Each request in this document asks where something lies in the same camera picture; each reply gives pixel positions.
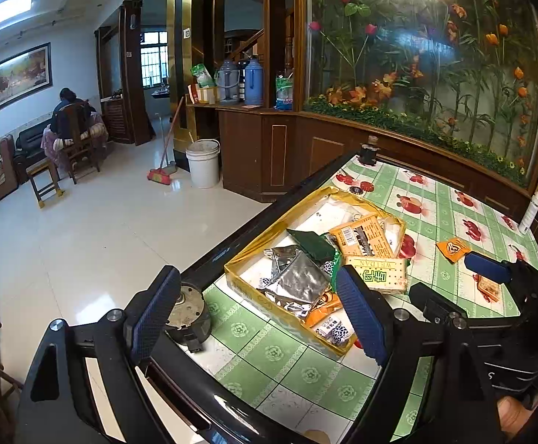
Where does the green label plastic bottle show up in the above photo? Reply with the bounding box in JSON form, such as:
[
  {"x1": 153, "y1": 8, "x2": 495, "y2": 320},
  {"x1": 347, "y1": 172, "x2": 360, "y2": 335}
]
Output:
[{"x1": 275, "y1": 70, "x2": 295, "y2": 111}]

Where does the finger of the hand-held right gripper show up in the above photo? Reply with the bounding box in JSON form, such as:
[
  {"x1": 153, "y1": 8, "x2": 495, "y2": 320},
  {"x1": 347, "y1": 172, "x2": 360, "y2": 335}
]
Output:
[
  {"x1": 464, "y1": 252, "x2": 528, "y2": 285},
  {"x1": 410, "y1": 281, "x2": 470, "y2": 322}
]

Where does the black sofa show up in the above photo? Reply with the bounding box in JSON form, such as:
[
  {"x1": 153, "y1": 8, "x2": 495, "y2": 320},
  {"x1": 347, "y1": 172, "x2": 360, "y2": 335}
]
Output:
[{"x1": 14, "y1": 122, "x2": 57, "y2": 181}]

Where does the white plastic bucket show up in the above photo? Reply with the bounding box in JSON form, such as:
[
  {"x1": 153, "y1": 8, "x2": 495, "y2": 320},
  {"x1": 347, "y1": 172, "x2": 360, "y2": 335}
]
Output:
[{"x1": 186, "y1": 139, "x2": 221, "y2": 189}]

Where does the grey water jug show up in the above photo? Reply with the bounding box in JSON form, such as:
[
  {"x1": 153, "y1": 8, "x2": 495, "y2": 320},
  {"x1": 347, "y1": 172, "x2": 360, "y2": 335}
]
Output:
[{"x1": 216, "y1": 59, "x2": 242, "y2": 102}]

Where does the wooden partition cabinet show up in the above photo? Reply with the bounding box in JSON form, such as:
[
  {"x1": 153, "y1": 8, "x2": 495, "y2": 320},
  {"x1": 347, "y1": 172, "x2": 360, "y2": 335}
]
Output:
[{"x1": 167, "y1": 0, "x2": 538, "y2": 241}]

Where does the black dining table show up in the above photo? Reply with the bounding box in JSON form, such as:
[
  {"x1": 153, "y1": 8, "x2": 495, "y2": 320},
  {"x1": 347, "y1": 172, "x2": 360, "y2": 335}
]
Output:
[{"x1": 144, "y1": 145, "x2": 538, "y2": 444}]

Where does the person's right hand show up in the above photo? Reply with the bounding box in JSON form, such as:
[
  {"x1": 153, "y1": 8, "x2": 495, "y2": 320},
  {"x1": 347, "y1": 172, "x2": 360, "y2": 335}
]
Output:
[{"x1": 497, "y1": 394, "x2": 534, "y2": 443}]

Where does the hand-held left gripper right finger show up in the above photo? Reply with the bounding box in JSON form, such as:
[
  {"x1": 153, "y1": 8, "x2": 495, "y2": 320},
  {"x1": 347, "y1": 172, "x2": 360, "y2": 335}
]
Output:
[{"x1": 335, "y1": 263, "x2": 501, "y2": 444}]

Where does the plain orange snack packet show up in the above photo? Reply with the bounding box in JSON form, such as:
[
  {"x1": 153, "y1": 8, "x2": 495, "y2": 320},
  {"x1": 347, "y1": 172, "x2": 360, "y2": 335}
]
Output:
[{"x1": 303, "y1": 289, "x2": 344, "y2": 329}]

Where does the yellow cracker pack green wrap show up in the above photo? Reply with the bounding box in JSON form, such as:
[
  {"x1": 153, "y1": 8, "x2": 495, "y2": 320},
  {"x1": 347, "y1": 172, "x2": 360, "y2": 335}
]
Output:
[{"x1": 344, "y1": 255, "x2": 410, "y2": 293}]

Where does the green bag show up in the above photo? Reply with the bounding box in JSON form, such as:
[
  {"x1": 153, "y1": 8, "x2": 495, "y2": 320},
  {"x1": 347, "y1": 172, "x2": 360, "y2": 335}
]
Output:
[{"x1": 190, "y1": 64, "x2": 216, "y2": 88}]

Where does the orange tiger logo packet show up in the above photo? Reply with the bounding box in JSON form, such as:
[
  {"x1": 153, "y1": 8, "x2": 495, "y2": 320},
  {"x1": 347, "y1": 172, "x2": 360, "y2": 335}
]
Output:
[{"x1": 436, "y1": 237, "x2": 473, "y2": 263}]

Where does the clear packet red snack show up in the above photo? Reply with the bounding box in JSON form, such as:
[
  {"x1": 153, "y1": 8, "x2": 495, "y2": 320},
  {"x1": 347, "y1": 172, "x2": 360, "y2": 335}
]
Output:
[{"x1": 476, "y1": 275, "x2": 503, "y2": 303}]

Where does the orange wafer packet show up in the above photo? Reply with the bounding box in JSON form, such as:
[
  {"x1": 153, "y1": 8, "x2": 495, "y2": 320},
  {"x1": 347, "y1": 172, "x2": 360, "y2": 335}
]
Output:
[{"x1": 329, "y1": 215, "x2": 396, "y2": 257}]

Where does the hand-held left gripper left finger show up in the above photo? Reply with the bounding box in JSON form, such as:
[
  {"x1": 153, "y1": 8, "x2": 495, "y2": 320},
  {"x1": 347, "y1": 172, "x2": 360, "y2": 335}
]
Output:
[{"x1": 12, "y1": 265, "x2": 182, "y2": 444}]

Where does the wooden chair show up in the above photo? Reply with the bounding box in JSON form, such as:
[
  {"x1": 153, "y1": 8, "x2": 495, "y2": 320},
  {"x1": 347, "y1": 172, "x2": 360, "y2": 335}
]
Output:
[{"x1": 56, "y1": 101, "x2": 103, "y2": 185}]

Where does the blue thermos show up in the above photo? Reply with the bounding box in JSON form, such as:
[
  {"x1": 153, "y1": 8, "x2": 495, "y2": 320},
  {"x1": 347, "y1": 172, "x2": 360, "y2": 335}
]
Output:
[{"x1": 244, "y1": 55, "x2": 265, "y2": 105}]

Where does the small metal motor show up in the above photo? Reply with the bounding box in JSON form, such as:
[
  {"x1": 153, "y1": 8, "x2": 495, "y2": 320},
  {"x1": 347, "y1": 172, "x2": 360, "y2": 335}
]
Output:
[{"x1": 166, "y1": 284, "x2": 212, "y2": 352}]

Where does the red box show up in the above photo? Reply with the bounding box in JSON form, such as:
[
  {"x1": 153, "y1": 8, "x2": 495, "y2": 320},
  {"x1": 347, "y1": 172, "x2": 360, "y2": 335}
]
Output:
[{"x1": 186, "y1": 84, "x2": 219, "y2": 105}]

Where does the wooden stool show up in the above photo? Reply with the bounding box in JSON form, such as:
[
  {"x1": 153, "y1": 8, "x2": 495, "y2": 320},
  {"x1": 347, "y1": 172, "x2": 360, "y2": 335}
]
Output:
[{"x1": 26, "y1": 157, "x2": 64, "y2": 209}]

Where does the artificial flower glass display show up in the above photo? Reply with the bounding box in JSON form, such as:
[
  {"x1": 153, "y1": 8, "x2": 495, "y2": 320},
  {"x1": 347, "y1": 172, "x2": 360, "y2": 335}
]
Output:
[{"x1": 303, "y1": 0, "x2": 538, "y2": 188}]

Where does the dark glass jar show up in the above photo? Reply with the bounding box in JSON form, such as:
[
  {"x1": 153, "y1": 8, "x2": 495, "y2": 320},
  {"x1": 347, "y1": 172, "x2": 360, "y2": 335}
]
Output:
[{"x1": 358, "y1": 135, "x2": 379, "y2": 166}]

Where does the yellow rimmed white tray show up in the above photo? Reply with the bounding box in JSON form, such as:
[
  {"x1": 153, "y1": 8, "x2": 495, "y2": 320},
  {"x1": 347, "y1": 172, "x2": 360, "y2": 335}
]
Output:
[{"x1": 224, "y1": 186, "x2": 407, "y2": 358}]

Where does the framed wall painting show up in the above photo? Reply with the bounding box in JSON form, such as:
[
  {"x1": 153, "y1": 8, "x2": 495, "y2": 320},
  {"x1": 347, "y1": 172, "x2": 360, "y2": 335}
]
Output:
[{"x1": 0, "y1": 43, "x2": 52, "y2": 121}]

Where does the red broom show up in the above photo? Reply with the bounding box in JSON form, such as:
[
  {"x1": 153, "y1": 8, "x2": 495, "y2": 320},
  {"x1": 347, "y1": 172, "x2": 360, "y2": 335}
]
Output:
[{"x1": 147, "y1": 97, "x2": 185, "y2": 186}]

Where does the white spray bottle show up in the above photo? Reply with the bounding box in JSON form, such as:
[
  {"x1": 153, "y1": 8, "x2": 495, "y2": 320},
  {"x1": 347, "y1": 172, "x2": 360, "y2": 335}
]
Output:
[{"x1": 518, "y1": 185, "x2": 538, "y2": 236}]

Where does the barred window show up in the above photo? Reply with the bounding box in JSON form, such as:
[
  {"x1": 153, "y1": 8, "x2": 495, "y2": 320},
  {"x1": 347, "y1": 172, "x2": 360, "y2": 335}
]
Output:
[{"x1": 139, "y1": 30, "x2": 170, "y2": 88}]

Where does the dark green packet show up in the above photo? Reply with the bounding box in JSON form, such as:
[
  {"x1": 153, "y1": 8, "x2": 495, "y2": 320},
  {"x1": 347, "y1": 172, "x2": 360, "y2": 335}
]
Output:
[{"x1": 287, "y1": 228, "x2": 339, "y2": 262}]

